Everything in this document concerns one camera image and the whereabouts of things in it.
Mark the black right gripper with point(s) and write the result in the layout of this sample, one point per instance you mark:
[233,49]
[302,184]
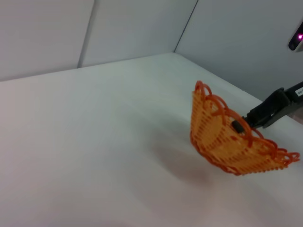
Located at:
[288,99]

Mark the orange woven plastic basket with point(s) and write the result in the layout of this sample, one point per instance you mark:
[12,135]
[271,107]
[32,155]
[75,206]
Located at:
[220,146]

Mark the white camera with pink light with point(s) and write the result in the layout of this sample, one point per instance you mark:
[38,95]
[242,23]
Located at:
[297,40]

